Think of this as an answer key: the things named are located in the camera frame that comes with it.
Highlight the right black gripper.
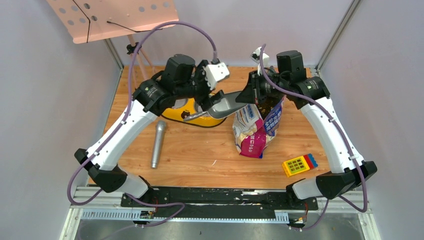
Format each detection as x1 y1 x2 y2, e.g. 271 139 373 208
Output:
236 68 290 104

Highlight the silver metal scoop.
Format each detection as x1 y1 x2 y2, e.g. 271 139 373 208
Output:
183 91 247 122

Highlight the yellow double pet bowl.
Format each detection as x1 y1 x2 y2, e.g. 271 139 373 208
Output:
161 98 227 128

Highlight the cat food bag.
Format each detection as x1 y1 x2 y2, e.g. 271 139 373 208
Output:
232 96 286 159

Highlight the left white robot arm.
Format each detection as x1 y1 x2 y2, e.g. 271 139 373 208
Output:
74 54 230 207

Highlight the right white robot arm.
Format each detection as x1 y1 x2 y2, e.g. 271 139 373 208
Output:
236 46 378 209

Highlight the silver toy microphone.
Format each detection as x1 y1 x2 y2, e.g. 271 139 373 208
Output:
150 120 167 169

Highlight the yellow toy block calculator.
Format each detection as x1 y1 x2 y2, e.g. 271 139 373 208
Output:
281 153 318 177

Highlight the pink music stand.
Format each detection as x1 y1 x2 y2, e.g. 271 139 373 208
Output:
46 0 179 68

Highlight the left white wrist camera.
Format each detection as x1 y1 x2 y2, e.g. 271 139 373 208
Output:
203 62 230 91

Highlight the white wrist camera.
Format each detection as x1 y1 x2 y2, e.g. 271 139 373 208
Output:
203 62 230 91
250 46 269 76

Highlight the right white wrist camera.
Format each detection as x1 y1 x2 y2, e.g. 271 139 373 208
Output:
250 46 269 76

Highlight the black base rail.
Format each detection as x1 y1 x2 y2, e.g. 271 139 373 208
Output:
140 187 319 213

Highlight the grey slotted cable duct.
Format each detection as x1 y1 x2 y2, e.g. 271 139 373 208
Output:
81 205 290 224

